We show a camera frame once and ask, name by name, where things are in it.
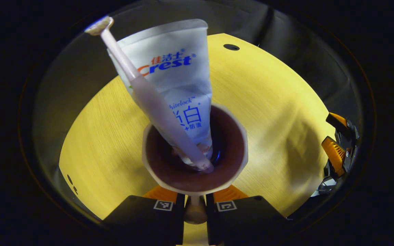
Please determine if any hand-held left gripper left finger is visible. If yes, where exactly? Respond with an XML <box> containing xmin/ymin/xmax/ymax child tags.
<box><xmin>101</xmin><ymin>186</ymin><xmax>186</xmax><ymax>246</ymax></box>

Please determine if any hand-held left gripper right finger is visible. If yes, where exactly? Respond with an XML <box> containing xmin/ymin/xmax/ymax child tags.
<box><xmin>205</xmin><ymin>185</ymin><xmax>289</xmax><ymax>246</ymax></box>

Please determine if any beige cup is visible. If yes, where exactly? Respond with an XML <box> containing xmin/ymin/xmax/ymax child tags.
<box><xmin>142</xmin><ymin>103</ymin><xmax>249</xmax><ymax>225</ymax></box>

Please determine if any pink toothbrush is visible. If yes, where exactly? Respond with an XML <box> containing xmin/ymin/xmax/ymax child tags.
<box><xmin>85</xmin><ymin>16</ymin><xmax>214</xmax><ymax>173</ymax></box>

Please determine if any white toothpaste tube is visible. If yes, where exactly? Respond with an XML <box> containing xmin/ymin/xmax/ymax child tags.
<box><xmin>107</xmin><ymin>19</ymin><xmax>214</xmax><ymax>164</ymax></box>

